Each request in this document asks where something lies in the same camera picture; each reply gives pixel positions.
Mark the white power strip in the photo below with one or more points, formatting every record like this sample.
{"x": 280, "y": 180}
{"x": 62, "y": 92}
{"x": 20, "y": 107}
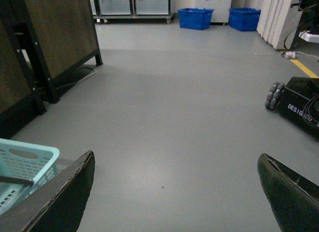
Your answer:
{"x": 289, "y": 54}

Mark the glass door display fridge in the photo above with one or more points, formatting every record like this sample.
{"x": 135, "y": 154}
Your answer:
{"x": 105, "y": 10}

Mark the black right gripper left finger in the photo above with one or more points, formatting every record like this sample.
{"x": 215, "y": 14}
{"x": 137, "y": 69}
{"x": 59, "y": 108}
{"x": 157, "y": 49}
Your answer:
{"x": 57, "y": 206}

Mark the blue plastic crate left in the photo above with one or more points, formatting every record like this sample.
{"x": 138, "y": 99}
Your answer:
{"x": 195, "y": 18}

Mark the blue plastic crate right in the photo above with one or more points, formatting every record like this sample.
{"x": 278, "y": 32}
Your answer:
{"x": 244, "y": 19}

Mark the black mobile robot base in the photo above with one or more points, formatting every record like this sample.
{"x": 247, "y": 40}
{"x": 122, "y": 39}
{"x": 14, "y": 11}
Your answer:
{"x": 299, "y": 103}

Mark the light blue plastic basket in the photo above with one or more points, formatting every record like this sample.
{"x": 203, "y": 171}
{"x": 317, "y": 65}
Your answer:
{"x": 24, "y": 168}

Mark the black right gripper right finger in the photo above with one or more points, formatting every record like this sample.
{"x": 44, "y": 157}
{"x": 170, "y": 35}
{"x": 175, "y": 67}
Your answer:
{"x": 294, "y": 199}

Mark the blue plastic crate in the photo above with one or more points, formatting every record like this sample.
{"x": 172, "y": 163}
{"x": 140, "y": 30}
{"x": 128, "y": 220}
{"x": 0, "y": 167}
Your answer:
{"x": 195, "y": 18}
{"x": 244, "y": 19}

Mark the grey omni wheel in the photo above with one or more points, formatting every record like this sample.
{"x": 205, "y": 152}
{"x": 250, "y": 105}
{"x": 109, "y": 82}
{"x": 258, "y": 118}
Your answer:
{"x": 274, "y": 95}

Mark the dark wooden shelf unit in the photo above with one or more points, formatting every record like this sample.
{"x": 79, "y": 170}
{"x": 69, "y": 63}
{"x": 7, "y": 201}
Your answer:
{"x": 42, "y": 44}

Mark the white folded panels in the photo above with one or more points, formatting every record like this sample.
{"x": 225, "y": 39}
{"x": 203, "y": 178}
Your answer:
{"x": 278, "y": 22}

